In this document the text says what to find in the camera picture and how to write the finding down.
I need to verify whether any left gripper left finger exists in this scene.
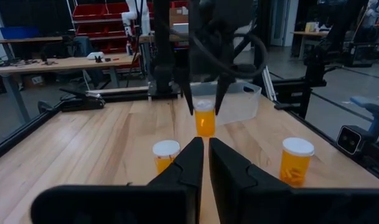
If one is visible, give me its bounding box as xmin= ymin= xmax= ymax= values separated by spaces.
xmin=30 ymin=136 xmax=205 ymax=224

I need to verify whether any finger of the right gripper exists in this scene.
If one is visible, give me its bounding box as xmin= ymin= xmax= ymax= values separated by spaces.
xmin=214 ymin=74 xmax=235 ymax=116
xmin=176 ymin=71 xmax=195 ymax=116

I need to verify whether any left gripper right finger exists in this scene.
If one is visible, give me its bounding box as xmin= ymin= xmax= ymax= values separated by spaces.
xmin=209 ymin=138 xmax=379 ymax=224

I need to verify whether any large orange pill bottle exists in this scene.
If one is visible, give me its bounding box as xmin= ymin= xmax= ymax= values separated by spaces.
xmin=152 ymin=139 xmax=181 ymax=175
xmin=192 ymin=99 xmax=217 ymax=138
xmin=279 ymin=137 xmax=316 ymax=188

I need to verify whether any clear plastic bin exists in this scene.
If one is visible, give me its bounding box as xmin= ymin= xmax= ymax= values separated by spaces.
xmin=190 ymin=80 xmax=263 ymax=126

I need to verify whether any blue storage bin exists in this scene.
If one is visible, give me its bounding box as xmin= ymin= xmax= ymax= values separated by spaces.
xmin=0 ymin=26 xmax=40 ymax=40

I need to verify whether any cardboard box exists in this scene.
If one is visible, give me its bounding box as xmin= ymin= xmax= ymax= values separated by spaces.
xmin=169 ymin=6 xmax=190 ymax=26

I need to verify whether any small wooden table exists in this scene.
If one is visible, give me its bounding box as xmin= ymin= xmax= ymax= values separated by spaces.
xmin=290 ymin=29 xmax=330 ymax=58

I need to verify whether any black bar clamp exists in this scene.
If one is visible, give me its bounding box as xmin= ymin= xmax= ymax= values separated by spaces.
xmin=37 ymin=87 xmax=106 ymax=113

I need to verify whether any red storage shelf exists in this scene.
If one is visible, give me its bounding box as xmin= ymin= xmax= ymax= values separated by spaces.
xmin=71 ymin=0 xmax=190 ymax=54

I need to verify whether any wooden workbench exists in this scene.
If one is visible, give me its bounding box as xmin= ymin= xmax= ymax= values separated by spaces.
xmin=0 ymin=52 xmax=142 ymax=125

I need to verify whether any blue chair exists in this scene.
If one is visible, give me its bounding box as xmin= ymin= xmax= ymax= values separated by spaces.
xmin=350 ymin=95 xmax=379 ymax=142

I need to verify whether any black camera box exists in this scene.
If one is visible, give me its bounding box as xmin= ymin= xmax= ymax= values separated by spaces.
xmin=335 ymin=124 xmax=369 ymax=156

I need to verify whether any black aluminium table frame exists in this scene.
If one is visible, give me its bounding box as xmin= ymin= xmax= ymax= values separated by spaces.
xmin=0 ymin=77 xmax=379 ymax=184

